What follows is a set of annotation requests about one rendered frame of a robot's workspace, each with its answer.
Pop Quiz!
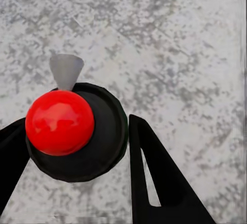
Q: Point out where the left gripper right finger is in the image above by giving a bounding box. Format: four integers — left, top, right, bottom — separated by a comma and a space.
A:
128, 114, 216, 224

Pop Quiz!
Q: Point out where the insectifuge atomizer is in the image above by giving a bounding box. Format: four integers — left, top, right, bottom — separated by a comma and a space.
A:
25, 53, 129, 182

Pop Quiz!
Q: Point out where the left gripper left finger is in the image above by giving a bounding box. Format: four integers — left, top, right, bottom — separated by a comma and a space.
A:
0, 118, 30, 216

